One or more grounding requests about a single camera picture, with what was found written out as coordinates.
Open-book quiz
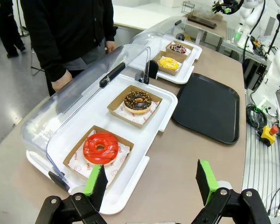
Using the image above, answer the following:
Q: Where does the white display case base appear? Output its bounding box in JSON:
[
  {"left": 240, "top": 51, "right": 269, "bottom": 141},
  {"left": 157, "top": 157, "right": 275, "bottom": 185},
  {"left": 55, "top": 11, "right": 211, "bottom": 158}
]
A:
[{"left": 151, "top": 41, "right": 203, "bottom": 85}]

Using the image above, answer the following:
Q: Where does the near white display case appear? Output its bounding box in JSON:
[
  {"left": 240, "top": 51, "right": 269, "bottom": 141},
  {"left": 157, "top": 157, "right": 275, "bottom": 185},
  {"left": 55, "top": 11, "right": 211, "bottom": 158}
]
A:
[{"left": 26, "top": 73, "right": 179, "bottom": 215}]

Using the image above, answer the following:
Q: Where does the red glazed donut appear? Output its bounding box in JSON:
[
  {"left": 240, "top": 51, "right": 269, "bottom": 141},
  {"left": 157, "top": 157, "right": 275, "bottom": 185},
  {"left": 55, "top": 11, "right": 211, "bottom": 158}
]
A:
[{"left": 83, "top": 132, "right": 119, "bottom": 165}]

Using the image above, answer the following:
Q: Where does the clear display case lid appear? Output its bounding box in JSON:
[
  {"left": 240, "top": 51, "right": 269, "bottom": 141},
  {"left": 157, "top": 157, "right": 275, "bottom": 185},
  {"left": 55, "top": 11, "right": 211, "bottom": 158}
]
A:
[
  {"left": 130, "top": 16, "right": 189, "bottom": 61},
  {"left": 20, "top": 44, "right": 159, "bottom": 191}
]

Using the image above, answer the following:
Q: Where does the coiled black cable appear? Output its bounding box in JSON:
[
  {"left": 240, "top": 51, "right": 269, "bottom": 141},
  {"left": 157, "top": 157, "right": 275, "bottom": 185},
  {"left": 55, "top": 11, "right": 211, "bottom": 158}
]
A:
[{"left": 245, "top": 103, "right": 268, "bottom": 130}]

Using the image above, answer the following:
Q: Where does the black tripod stand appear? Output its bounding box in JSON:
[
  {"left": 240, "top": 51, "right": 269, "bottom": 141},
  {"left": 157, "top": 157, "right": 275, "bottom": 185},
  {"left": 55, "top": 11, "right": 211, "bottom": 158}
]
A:
[{"left": 263, "top": 9, "right": 280, "bottom": 59}]

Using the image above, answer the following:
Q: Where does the white background table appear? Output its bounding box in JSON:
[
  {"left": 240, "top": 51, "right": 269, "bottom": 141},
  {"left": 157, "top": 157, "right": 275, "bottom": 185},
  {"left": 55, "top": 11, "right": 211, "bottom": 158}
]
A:
[{"left": 112, "top": 0, "right": 189, "bottom": 31}]

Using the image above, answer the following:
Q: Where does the chocolate nut donut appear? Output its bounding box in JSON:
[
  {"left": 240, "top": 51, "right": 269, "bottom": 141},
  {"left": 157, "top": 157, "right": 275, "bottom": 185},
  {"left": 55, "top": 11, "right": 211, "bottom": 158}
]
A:
[{"left": 123, "top": 91, "right": 153, "bottom": 114}]

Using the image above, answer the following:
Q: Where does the dark sprinkled donut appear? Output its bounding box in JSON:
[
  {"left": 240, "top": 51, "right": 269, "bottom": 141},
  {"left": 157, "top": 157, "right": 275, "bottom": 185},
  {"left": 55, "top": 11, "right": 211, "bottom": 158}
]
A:
[{"left": 169, "top": 43, "right": 188, "bottom": 54}]

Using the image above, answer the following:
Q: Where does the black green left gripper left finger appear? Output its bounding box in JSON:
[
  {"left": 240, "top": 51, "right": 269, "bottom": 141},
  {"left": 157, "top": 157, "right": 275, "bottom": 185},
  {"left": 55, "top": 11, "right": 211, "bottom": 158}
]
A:
[{"left": 35, "top": 164, "right": 109, "bottom": 224}]

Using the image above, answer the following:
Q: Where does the person's left hand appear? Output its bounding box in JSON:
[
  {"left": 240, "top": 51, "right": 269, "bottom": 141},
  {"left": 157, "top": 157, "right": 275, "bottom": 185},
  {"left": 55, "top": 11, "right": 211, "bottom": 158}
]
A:
[{"left": 105, "top": 41, "right": 117, "bottom": 53}]

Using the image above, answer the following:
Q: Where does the brown cardboard donut tray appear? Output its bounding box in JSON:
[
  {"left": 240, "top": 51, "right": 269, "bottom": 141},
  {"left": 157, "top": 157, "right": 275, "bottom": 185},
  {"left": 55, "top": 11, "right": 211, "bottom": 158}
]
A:
[
  {"left": 107, "top": 84, "right": 163, "bottom": 129},
  {"left": 152, "top": 50, "right": 186, "bottom": 77},
  {"left": 63, "top": 125, "right": 134, "bottom": 189},
  {"left": 165, "top": 41, "right": 194, "bottom": 59}
]

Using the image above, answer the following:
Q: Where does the yellow emergency stop button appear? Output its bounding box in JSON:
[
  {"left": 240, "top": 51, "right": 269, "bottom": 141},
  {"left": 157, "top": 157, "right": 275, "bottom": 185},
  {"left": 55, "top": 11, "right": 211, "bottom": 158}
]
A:
[{"left": 260, "top": 125, "right": 279, "bottom": 147}]

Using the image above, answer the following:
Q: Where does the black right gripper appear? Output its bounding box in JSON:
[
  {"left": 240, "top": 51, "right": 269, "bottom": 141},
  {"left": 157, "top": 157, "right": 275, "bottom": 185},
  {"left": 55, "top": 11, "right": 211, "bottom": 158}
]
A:
[{"left": 211, "top": 0, "right": 245, "bottom": 15}]

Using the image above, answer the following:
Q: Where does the person in dark clothes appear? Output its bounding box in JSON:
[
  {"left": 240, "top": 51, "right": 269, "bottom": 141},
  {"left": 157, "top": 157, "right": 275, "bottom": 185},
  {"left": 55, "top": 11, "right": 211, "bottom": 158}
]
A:
[{"left": 0, "top": 0, "right": 27, "bottom": 58}]

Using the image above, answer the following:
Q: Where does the person in black sweater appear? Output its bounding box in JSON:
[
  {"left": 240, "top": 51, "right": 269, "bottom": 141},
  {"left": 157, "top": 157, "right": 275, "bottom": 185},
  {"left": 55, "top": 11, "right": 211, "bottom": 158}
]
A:
[{"left": 20, "top": 0, "right": 119, "bottom": 97}]

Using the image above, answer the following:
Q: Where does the yellow sprinkled donut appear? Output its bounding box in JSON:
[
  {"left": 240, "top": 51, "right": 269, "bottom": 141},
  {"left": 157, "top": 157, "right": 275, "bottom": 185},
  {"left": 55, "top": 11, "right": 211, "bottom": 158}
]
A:
[{"left": 158, "top": 56, "right": 179, "bottom": 70}]

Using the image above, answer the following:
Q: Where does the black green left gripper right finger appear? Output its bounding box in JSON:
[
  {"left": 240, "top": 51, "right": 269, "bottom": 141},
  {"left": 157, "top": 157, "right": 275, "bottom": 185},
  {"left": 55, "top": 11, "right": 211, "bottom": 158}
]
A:
[{"left": 190, "top": 159, "right": 272, "bottom": 224}]

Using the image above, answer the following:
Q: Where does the black serving tray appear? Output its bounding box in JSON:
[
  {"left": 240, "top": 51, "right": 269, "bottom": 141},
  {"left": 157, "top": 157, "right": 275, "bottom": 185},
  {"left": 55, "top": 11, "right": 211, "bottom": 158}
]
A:
[{"left": 171, "top": 72, "right": 240, "bottom": 145}]

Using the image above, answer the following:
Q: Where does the person's right hand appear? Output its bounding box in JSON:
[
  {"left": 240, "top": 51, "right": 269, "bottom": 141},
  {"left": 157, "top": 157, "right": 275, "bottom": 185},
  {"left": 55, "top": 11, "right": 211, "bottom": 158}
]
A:
[{"left": 51, "top": 70, "right": 73, "bottom": 92}]

